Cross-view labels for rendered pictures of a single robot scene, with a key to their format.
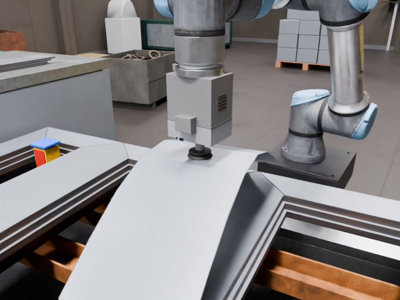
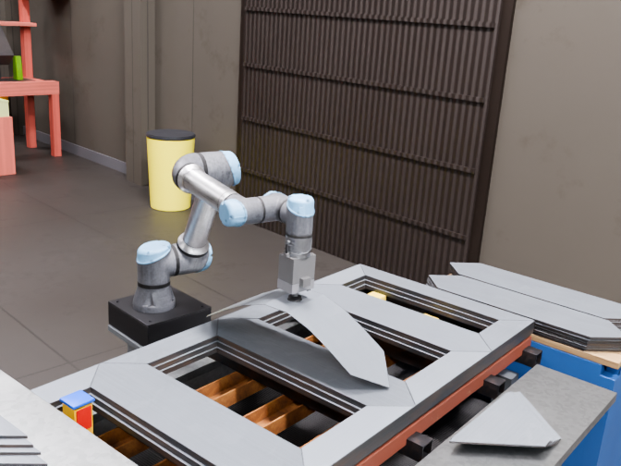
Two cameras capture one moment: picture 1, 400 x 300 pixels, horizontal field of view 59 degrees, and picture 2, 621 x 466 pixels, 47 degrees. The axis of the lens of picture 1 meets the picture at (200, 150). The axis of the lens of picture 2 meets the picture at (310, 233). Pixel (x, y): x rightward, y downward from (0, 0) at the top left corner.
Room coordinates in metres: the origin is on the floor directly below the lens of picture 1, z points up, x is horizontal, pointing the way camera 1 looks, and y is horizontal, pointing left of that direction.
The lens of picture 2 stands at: (0.14, 1.84, 1.82)
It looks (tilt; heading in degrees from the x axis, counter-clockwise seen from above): 17 degrees down; 281
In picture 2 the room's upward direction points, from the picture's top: 4 degrees clockwise
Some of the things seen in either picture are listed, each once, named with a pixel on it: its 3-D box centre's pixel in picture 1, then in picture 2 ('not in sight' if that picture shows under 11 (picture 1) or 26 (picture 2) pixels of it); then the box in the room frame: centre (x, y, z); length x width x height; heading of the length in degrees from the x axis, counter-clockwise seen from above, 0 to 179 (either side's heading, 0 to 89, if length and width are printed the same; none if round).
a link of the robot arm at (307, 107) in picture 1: (310, 109); (155, 262); (1.14, -0.37, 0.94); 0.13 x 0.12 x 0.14; 48
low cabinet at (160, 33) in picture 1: (186, 34); not in sight; (10.71, 0.41, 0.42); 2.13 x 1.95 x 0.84; 147
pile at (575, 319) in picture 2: not in sight; (528, 302); (-0.19, -0.78, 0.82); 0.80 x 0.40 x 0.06; 153
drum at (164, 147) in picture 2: not in sight; (170, 170); (2.69, -4.16, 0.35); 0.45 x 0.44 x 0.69; 56
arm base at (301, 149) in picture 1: (304, 141); (153, 292); (1.14, -0.37, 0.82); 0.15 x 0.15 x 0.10
